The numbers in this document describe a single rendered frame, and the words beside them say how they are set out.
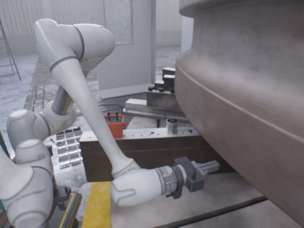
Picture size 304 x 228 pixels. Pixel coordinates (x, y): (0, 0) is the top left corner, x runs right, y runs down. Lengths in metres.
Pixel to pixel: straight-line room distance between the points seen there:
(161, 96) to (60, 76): 1.72
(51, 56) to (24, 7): 13.77
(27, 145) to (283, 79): 0.90
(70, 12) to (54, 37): 13.74
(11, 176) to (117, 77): 3.84
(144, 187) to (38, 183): 0.30
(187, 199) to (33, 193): 1.07
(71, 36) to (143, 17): 3.73
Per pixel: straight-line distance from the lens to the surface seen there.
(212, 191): 1.53
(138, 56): 4.37
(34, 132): 1.16
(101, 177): 1.55
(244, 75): 0.94
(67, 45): 0.70
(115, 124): 1.27
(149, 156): 1.41
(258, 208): 1.53
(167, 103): 2.29
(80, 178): 2.13
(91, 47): 0.76
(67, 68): 0.66
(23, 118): 1.14
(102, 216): 1.76
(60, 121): 1.17
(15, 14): 14.45
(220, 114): 0.87
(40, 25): 0.74
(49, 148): 1.29
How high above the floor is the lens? 1.39
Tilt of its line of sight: 25 degrees down
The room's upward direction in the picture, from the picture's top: straight up
